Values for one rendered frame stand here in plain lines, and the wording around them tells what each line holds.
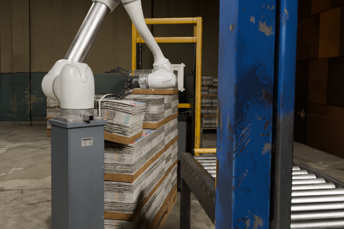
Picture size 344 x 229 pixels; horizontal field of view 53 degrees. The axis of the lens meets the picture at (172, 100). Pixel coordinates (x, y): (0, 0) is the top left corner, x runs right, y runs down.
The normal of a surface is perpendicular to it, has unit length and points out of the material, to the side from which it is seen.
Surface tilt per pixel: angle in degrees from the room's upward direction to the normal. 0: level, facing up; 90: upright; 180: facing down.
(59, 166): 90
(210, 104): 90
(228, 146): 90
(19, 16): 90
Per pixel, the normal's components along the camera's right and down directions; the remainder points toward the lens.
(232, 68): -0.99, 0.00
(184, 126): -0.19, 0.06
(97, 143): 0.69, 0.05
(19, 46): 0.15, 0.06
